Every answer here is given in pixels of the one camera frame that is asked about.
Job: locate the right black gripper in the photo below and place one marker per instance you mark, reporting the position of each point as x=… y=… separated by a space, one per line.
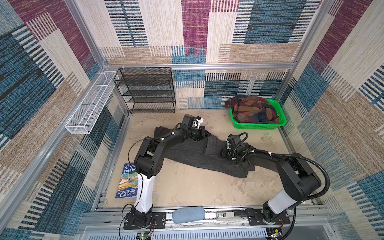
x=223 y=153

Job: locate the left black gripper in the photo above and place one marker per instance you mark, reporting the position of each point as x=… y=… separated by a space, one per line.
x=202 y=131

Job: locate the grey pinstriped long sleeve shirt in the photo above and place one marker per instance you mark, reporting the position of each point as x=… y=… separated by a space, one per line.
x=207 y=154

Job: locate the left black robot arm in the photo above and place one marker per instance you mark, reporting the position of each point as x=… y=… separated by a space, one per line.
x=149 y=161

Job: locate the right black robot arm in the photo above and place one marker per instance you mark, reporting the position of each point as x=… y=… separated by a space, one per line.
x=298 y=179

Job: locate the plaid red shirt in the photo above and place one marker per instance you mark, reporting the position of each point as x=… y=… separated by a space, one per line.
x=252 y=110

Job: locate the green plastic basket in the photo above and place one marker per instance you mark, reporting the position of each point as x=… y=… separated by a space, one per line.
x=247 y=126

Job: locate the blue grey cloth pad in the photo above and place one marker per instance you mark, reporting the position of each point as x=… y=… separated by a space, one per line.
x=188 y=215

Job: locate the blue treehouse book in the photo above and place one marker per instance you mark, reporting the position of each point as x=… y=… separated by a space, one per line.
x=128 y=185

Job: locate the black wire mesh shelf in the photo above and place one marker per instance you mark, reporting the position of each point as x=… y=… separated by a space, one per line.
x=147 y=90

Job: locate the white wire mesh tray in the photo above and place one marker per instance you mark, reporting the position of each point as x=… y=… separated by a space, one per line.
x=87 y=113

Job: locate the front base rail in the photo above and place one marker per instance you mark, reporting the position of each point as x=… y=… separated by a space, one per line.
x=312 y=223

